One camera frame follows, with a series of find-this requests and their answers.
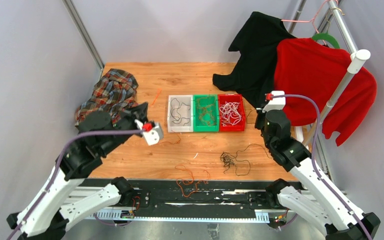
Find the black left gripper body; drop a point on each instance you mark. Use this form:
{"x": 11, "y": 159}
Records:
{"x": 131, "y": 115}

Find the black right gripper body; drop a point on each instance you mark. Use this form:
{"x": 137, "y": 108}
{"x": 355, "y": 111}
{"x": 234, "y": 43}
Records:
{"x": 259, "y": 123}

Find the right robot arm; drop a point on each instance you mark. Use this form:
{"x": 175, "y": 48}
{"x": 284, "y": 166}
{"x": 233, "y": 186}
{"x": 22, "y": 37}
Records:
{"x": 331, "y": 212}

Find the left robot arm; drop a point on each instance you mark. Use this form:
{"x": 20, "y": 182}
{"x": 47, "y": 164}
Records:
{"x": 47, "y": 217}

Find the plaid flannel shirt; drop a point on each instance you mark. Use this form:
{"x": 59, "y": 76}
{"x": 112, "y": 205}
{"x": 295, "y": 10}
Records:
{"x": 114, "y": 92}

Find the white translucent plastic bin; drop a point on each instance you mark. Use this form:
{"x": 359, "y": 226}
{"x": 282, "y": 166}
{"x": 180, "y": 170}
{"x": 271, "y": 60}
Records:
{"x": 180, "y": 115}

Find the red plastic bin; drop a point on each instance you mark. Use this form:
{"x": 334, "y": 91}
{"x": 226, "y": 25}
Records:
{"x": 231, "y": 110}

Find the green plastic bin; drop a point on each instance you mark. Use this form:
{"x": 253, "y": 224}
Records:
{"x": 205, "y": 113}

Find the red t-shirt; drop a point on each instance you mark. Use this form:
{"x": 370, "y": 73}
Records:
{"x": 305, "y": 67}

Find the black t-shirt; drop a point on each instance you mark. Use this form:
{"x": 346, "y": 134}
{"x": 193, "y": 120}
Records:
{"x": 253, "y": 75}

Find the green clothes hanger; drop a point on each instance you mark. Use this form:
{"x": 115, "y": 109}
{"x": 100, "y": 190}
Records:
{"x": 326, "y": 37}

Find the white clothes rack pole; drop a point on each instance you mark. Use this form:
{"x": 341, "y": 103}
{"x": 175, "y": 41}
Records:
{"x": 358, "y": 59}

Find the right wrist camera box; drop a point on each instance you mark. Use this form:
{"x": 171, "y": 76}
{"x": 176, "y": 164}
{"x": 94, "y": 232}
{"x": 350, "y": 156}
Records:
{"x": 275, "y": 100}

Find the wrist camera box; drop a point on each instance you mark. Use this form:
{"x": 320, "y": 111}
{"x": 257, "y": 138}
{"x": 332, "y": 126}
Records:
{"x": 151, "y": 131}
{"x": 275, "y": 100}

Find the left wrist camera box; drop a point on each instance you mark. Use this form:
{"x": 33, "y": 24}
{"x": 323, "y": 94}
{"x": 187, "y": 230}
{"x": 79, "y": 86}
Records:
{"x": 151, "y": 131}

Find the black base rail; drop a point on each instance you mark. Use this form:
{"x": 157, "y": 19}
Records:
{"x": 216, "y": 200}

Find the pink wire hanger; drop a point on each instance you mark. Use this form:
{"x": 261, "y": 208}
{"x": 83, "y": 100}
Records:
{"x": 308, "y": 20}

